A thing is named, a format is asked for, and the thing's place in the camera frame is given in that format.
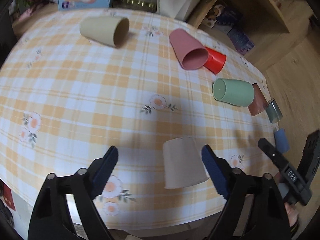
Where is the white plastic cup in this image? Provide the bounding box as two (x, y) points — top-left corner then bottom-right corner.
(163, 137), (208, 189)

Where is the blue plastic cup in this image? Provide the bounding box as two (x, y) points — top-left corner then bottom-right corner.
(274, 128), (290, 154)

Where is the brown translucent cup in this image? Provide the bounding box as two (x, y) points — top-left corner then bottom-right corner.
(248, 83), (267, 116)

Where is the grey-green translucent cup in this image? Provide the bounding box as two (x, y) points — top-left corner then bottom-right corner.
(265, 99), (283, 124)

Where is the green plastic cup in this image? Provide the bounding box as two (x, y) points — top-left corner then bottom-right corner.
(212, 78), (254, 107)

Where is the red plastic cup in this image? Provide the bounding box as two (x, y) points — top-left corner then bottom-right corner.
(204, 47), (227, 75)

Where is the pink plastic cup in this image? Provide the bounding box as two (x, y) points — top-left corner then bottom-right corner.
(169, 29), (209, 70)

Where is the beige plastic cup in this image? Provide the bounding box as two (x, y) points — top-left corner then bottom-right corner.
(80, 16), (130, 48)

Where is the person's right hand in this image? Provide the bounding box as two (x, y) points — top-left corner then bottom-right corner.
(285, 202), (299, 228)

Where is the yellow plaid tablecloth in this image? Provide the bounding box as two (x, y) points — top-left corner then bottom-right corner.
(1, 9), (277, 229)

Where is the purple blue small box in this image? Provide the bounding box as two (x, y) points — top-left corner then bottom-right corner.
(227, 28), (254, 55)

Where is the dark illustrated box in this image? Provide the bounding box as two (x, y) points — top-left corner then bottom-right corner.
(201, 0), (241, 34)

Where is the wooden shelf unit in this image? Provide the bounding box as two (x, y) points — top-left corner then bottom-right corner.
(186, 0), (291, 33)

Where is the gold patterned tin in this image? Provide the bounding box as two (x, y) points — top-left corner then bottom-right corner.
(112, 0), (157, 13)

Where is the white faceted flower pot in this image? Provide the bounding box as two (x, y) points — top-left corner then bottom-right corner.
(157, 0), (200, 21)

